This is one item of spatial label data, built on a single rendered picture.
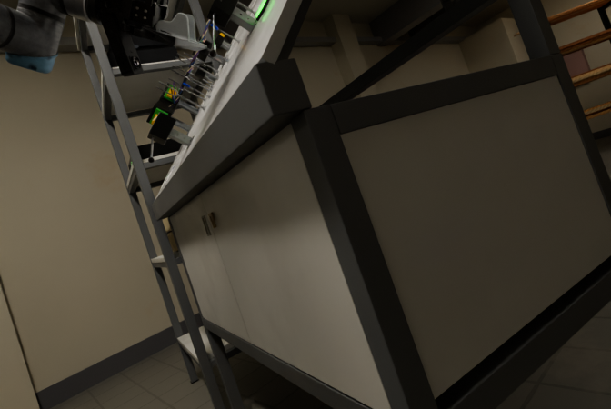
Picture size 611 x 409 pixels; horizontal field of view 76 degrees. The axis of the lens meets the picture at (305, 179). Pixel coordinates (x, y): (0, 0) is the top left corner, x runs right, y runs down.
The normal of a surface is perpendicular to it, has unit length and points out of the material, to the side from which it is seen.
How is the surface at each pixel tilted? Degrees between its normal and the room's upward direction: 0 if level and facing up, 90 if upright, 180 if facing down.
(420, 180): 90
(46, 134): 90
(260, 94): 90
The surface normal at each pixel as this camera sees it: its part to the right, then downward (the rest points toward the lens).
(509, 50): -0.74, 0.23
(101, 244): 0.59, -0.24
